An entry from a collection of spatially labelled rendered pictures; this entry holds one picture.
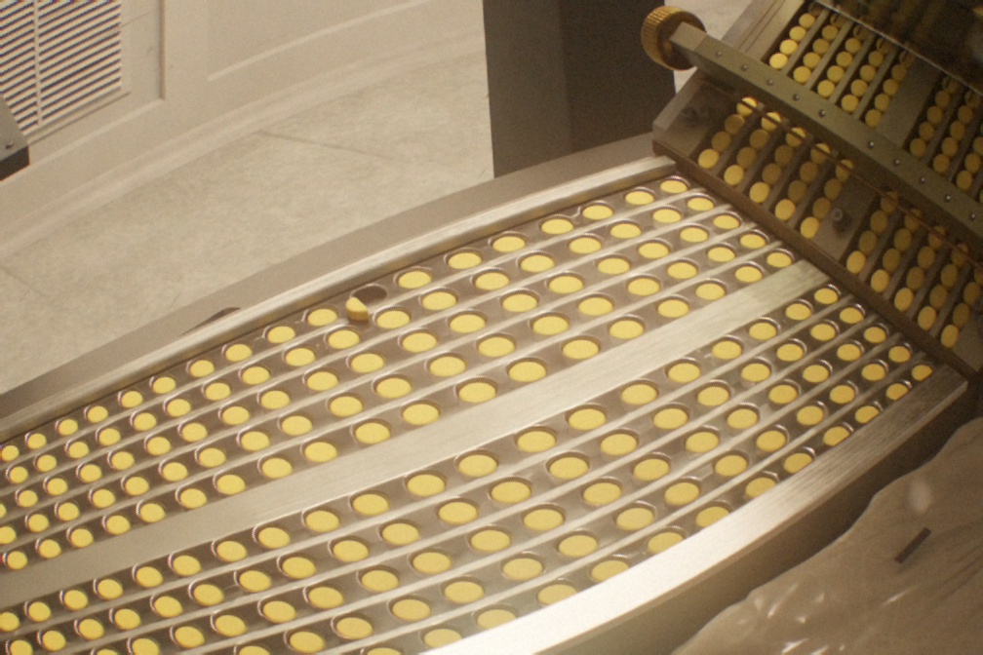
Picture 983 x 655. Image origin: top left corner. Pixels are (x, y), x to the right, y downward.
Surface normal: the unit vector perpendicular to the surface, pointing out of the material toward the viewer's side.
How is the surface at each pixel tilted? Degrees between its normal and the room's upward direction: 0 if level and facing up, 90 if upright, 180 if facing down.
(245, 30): 90
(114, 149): 90
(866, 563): 7
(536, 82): 90
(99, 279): 0
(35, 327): 0
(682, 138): 38
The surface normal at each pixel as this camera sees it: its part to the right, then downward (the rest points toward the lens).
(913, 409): -0.06, -0.85
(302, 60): 0.55, 0.42
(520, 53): -0.82, 0.34
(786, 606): -0.11, -0.62
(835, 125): -0.56, -0.46
